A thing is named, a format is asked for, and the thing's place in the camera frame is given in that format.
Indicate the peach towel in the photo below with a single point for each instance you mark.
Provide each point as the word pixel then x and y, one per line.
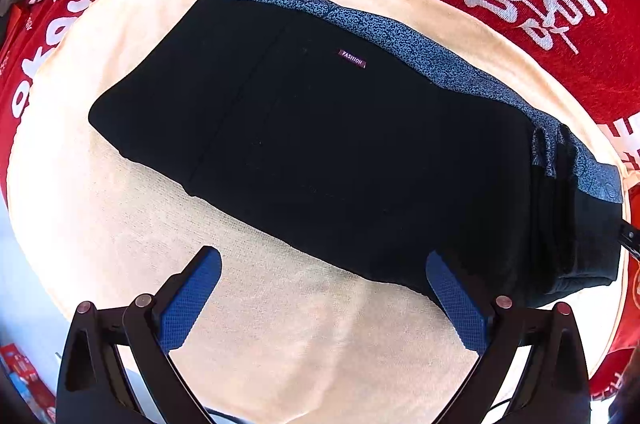
pixel 225 329

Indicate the black pants with blue trim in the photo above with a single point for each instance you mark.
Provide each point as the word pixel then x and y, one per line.
pixel 325 154

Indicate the red packet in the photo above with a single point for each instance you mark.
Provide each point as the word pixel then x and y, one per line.
pixel 22 376

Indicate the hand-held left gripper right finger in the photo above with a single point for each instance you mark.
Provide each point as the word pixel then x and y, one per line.
pixel 460 301

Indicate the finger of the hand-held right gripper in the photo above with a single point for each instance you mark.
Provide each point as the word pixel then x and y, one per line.
pixel 630 238

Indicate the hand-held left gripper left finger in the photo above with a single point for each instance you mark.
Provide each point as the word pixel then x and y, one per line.
pixel 187 304

